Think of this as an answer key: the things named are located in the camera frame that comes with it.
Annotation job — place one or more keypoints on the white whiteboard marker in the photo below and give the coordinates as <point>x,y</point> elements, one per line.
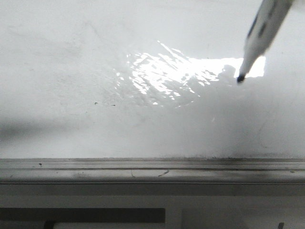
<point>263,30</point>

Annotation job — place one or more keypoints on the white whiteboard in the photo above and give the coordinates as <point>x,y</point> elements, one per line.
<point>147,79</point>

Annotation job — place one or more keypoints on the grey aluminium whiteboard frame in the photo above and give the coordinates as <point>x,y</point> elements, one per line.
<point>153,177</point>

